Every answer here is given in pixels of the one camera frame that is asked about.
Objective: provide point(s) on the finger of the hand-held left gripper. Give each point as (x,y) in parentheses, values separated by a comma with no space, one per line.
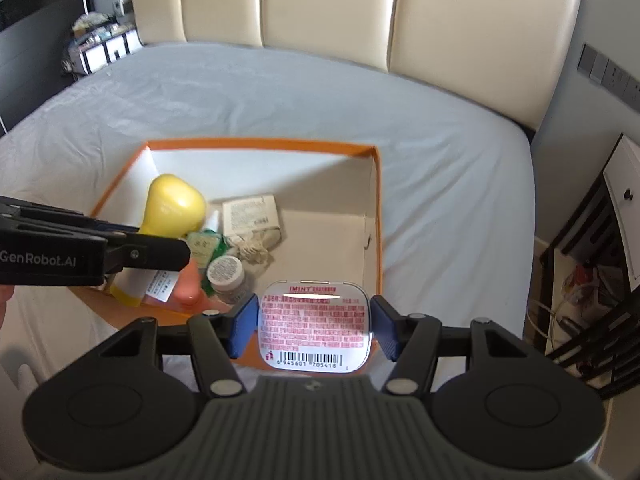
(150,252)
(60,222)

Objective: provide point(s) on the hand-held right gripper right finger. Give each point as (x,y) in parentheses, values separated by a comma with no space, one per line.
(385,327)

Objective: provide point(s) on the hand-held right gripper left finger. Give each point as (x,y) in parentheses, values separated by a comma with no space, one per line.
(245,325)

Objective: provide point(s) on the yellow bottle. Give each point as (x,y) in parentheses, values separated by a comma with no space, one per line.
(172,205)

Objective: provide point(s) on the small round cosmetic jar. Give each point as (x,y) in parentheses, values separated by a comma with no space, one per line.
(226,275)

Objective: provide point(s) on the green spray bottle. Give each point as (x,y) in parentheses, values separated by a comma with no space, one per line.
(207,247)

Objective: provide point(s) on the white tin with red print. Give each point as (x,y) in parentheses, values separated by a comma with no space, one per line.
(315,325)

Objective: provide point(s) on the orange cardboard box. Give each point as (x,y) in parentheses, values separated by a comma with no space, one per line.
(320,240)

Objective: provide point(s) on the bed with grey sheet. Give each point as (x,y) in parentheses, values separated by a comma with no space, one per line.
(440,185)

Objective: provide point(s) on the cluttered white bedside table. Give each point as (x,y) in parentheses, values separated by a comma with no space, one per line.
(102,45)

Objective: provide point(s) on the black wardrobe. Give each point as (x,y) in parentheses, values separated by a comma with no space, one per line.
(35,35)

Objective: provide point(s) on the white bedside cabinet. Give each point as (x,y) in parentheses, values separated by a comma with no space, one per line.
(625,200)

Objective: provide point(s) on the cream padded headboard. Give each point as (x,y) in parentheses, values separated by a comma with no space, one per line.
(325,10)

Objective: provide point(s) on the black wooden frame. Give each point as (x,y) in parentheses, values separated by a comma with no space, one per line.
(575,230)

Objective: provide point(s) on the grey wall switch panel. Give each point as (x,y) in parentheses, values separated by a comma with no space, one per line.
(607,74)

